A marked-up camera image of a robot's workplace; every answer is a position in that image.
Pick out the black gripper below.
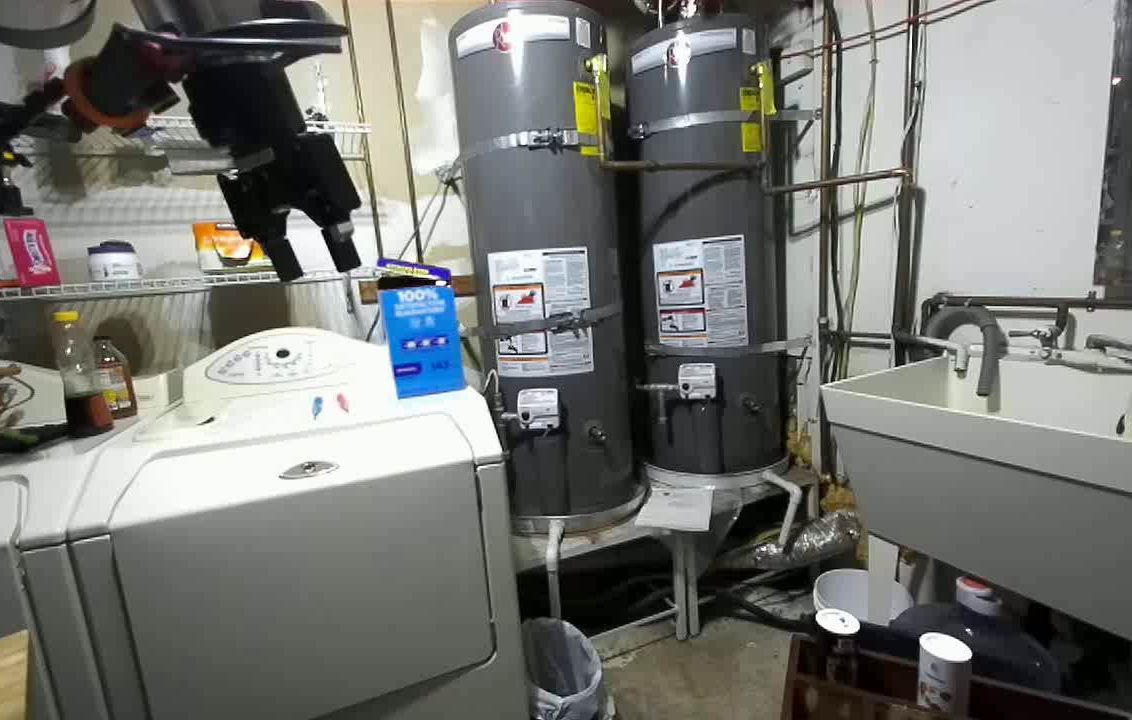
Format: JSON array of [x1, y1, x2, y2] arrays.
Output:
[[178, 51, 367, 288]]

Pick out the orange package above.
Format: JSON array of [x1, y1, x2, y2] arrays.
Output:
[[189, 217, 275, 277]]

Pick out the blue detergent box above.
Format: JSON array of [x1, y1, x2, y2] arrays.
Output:
[[372, 256, 471, 398]]

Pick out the white lidded jar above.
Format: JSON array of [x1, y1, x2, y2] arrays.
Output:
[[82, 235, 142, 288]]

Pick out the tall gray water heater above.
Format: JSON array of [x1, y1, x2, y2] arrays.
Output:
[[443, 0, 646, 535]]

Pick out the yellow-capped clear bottle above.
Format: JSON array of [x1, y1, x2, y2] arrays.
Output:
[[53, 307, 114, 436]]

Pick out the pink card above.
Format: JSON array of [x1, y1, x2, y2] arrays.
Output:
[[0, 217, 65, 292]]

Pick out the white appliance top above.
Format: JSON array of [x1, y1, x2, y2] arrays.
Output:
[[15, 323, 535, 720]]

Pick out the short gray water heater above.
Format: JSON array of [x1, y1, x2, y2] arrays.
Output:
[[625, 12, 796, 479]]

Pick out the white heater stand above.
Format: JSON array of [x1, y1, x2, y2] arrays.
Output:
[[637, 460, 811, 643]]

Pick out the white trash bag bin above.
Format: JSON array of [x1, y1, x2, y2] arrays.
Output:
[[520, 612, 621, 720]]

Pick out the white plastic bucket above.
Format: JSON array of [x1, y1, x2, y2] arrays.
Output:
[[808, 564, 917, 631]]

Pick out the metal sink faucet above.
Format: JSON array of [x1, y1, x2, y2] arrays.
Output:
[[917, 288, 1132, 404]]

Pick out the tall white cylinder can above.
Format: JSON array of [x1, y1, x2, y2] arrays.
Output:
[[912, 629, 974, 717]]

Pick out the white utility sink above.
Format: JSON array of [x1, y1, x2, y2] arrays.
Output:
[[814, 346, 1132, 670]]

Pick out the white wire shelf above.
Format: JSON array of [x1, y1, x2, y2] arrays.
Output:
[[0, 117, 375, 314]]

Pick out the silver flexible duct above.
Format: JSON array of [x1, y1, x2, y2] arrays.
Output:
[[748, 512, 868, 574]]

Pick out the gray wall pipes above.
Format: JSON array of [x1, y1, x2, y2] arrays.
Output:
[[777, 0, 931, 384]]

